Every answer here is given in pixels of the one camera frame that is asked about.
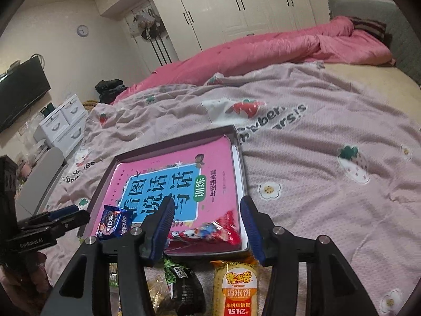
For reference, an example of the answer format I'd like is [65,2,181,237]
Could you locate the hanging bags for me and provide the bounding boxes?
[130,8,162,40]

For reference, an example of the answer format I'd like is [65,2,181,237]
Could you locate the white drawer cabinet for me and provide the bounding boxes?
[33,94,88,159]

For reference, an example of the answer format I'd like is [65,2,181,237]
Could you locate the pink children's book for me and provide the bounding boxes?
[89,137,245,249]

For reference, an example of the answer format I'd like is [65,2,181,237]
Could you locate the pile of black clothes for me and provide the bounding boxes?
[95,79,129,104]

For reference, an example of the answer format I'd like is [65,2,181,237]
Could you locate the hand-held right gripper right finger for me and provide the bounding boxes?
[239,196,384,316]

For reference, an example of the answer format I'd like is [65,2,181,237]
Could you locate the grey chair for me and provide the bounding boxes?
[16,147,66,216]

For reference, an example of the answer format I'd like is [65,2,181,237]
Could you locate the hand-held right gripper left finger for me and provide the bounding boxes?
[39,197,176,316]

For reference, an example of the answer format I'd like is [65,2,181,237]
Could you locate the red snack packet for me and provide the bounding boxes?
[168,211,244,246]

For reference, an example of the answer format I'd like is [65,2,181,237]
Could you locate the blue cookie packet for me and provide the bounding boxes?
[98,205,134,240]

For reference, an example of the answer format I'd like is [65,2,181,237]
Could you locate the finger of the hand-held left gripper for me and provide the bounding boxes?
[20,210,91,239]
[16,205,80,228]

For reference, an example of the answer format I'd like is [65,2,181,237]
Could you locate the clear yellowish snack packet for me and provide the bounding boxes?
[146,276,178,316]

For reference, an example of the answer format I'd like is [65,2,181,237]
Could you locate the pink quilt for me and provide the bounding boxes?
[112,16,393,106]

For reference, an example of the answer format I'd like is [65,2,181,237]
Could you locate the white wardrobe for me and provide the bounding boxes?
[99,0,346,73]

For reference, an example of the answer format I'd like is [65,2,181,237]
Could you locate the black green pea packet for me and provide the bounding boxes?
[163,257,206,316]

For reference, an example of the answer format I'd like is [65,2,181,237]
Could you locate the black television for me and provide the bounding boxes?
[0,56,51,132]

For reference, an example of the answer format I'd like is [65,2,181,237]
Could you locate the grey headboard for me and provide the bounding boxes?
[328,0,421,86]

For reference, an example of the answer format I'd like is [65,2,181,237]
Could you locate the beige mattress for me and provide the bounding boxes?
[324,62,421,89]

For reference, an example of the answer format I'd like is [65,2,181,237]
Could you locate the shallow cardboard box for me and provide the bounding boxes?
[76,124,250,259]

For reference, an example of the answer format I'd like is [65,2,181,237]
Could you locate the black hanging straps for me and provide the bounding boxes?
[149,29,172,67]

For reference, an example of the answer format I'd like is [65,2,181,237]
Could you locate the striped pillow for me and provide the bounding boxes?
[352,18,387,40]

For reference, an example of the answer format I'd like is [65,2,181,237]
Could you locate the yellow rice cracker packet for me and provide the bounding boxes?
[210,259,262,316]

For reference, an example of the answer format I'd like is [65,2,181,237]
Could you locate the pink strawberry printed blanket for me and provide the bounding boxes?
[43,61,421,316]

